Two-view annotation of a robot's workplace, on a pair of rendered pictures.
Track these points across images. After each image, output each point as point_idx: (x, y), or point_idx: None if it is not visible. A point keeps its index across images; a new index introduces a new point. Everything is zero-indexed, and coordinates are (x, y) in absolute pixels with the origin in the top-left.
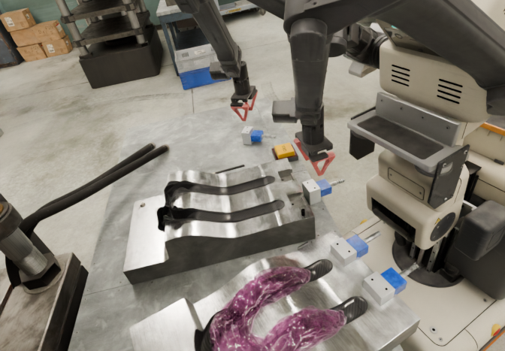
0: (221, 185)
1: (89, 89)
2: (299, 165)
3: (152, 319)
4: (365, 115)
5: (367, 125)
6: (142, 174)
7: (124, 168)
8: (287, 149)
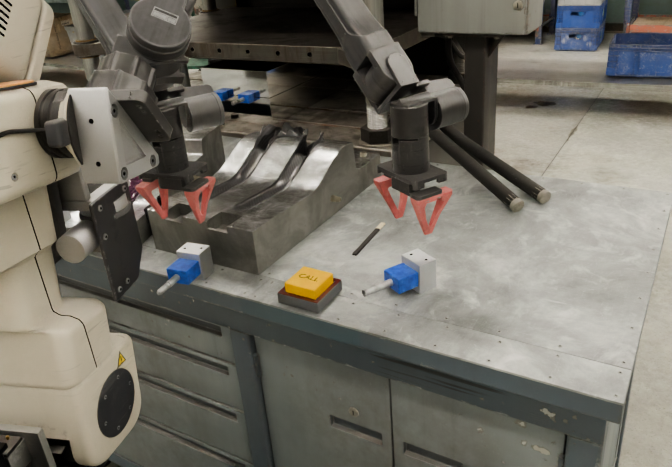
0: (294, 182)
1: None
2: (265, 296)
3: (210, 129)
4: (105, 190)
5: (93, 183)
6: (469, 186)
7: (452, 146)
8: (300, 279)
